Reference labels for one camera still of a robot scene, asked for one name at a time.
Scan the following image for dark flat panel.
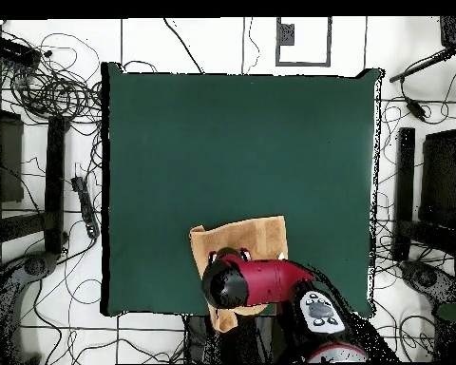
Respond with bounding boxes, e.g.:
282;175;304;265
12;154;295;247
418;128;456;229
0;107;25;203

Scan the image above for slim black power strip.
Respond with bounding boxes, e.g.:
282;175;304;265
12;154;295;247
70;175;101;240

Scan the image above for tangled black cables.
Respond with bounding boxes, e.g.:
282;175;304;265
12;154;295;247
0;22;104;126

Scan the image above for black rod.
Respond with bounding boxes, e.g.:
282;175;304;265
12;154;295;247
388;47;456;84

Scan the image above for dark green table cloth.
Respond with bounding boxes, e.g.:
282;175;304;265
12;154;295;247
100;62;383;318

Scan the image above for black power adapter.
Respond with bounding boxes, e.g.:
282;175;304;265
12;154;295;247
404;96;428;124

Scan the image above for dark square frame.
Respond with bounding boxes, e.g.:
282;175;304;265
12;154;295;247
275;16;333;68

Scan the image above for black electronics box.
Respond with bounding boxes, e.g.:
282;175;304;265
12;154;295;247
0;34;43;68

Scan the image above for tan terry towel white label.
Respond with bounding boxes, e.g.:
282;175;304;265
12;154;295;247
188;215;290;334

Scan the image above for black metal stand foot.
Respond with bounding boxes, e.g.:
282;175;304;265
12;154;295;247
0;115;67;255
391;126;456;262

